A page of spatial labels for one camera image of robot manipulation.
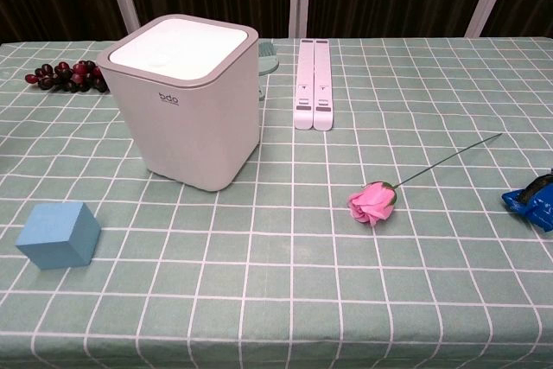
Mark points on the dark red grape bunch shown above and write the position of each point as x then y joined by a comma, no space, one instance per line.
69,76

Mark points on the pale green plastic object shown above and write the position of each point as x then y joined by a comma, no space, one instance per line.
267,60

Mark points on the blue foam cube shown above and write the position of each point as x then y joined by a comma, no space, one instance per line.
58,235

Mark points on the white folding stand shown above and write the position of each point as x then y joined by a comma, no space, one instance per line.
314,84

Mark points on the pink artificial rose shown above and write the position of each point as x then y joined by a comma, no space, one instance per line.
372,205

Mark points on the white trash bin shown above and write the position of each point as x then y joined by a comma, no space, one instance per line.
186,118

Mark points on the green checked tablecloth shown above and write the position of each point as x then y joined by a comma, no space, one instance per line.
302,256

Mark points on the blue snack packet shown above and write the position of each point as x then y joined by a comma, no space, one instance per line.
535,205

